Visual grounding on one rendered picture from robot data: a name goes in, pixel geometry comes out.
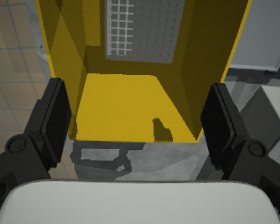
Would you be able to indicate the yellow open-top bin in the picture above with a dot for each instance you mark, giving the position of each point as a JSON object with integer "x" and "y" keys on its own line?
{"x": 131, "y": 101}

